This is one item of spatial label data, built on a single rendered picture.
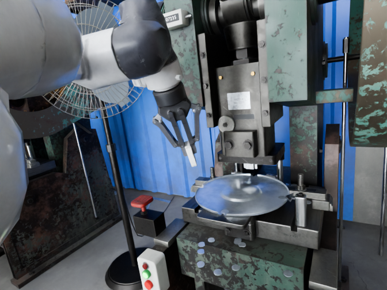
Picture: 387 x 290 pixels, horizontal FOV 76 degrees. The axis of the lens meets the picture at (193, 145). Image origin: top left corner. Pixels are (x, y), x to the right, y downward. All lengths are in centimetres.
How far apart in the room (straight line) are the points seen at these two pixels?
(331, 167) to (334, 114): 89
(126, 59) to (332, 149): 87
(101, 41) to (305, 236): 70
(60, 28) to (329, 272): 73
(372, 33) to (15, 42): 41
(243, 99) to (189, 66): 19
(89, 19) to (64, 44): 110
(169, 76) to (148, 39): 12
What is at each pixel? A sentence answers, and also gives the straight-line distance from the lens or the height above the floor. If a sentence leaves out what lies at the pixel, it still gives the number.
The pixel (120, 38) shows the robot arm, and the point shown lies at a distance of 46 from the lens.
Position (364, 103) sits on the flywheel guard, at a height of 107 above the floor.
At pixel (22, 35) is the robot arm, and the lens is 24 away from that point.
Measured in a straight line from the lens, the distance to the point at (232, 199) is 77.
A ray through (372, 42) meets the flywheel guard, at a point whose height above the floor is 116.
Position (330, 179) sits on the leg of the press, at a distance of 112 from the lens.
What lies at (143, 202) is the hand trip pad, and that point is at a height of 76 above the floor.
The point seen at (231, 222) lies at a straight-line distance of 67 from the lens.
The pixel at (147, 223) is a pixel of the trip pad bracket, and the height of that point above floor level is 69.
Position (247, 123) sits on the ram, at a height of 100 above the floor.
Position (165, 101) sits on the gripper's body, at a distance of 57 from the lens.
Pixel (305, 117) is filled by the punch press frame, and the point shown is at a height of 96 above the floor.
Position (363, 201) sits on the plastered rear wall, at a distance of 219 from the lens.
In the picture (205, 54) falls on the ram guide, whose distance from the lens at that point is 78.
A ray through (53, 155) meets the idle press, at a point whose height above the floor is 73.
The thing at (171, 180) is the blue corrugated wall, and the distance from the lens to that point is 263.
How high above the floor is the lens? 113
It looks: 14 degrees down
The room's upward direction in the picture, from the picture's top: 7 degrees counter-clockwise
